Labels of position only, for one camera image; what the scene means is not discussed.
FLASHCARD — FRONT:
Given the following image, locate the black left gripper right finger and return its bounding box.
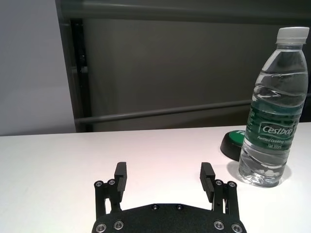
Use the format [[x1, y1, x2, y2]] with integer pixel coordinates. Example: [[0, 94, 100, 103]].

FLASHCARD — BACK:
[[199, 162, 241, 216]]

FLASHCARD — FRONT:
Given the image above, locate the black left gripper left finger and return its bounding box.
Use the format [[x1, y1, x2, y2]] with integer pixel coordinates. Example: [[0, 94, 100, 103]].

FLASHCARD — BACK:
[[94, 162, 128, 216]]

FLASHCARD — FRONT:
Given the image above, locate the green button black base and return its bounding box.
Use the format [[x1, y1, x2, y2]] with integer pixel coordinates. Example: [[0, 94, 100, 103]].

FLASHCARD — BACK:
[[220, 130, 246, 161]]

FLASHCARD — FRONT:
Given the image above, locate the clear plastic water bottle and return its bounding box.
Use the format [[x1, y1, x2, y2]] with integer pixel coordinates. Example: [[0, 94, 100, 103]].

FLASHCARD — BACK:
[[238, 27, 311, 187]]

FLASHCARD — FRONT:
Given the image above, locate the thin grey horizontal rail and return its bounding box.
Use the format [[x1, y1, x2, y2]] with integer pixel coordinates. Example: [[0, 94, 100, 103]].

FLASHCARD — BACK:
[[75, 93, 311, 126]]

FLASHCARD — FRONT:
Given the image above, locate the dark vertical wall post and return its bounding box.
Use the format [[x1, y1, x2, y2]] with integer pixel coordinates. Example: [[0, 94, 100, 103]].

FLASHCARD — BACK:
[[69, 18, 89, 133]]

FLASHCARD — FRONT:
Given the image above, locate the thick grey horizontal rail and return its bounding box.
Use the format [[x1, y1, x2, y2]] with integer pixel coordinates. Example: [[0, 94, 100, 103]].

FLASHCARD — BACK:
[[60, 9, 311, 22]]

